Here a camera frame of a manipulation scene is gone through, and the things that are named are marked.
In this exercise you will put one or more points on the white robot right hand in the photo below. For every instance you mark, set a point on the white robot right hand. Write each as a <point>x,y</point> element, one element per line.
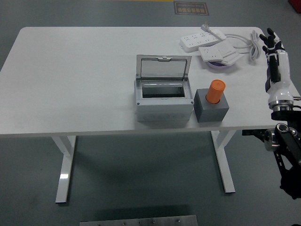
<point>282,89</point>

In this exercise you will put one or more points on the orange cylindrical battery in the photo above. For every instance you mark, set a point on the orange cylindrical battery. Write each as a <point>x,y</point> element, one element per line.
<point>215,91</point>

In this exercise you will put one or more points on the grey electrical enclosure box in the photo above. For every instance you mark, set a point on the grey electrical enclosure box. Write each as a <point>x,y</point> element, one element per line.
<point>162,108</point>

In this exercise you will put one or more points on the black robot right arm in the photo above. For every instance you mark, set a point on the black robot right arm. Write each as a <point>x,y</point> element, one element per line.
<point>291,141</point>

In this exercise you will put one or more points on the black table control panel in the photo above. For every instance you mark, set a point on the black table control panel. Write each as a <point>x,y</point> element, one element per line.
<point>249,133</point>

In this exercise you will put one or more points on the white socket panel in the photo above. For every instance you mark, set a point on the white socket panel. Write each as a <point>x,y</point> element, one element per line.
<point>231,60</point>

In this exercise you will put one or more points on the purple round dish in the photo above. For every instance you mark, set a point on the purple round dish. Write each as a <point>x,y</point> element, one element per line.
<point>217,66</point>

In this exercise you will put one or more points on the grey cube holder block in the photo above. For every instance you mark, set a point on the grey cube holder block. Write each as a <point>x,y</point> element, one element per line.
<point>211,114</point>

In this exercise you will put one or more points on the short white power strip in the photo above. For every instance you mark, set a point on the short white power strip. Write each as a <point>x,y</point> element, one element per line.
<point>211,54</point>

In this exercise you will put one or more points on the red crate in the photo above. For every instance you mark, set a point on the red crate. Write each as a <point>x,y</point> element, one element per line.
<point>296,5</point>

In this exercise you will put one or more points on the white table leg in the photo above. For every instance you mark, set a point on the white table leg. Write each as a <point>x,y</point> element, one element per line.
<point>64,176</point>
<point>227,169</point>

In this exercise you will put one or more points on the long white power strip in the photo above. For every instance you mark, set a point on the long white power strip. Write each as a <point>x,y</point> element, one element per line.
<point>197,41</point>

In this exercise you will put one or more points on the grey metal plate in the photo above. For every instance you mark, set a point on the grey metal plate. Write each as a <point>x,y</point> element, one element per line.
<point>141,221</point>

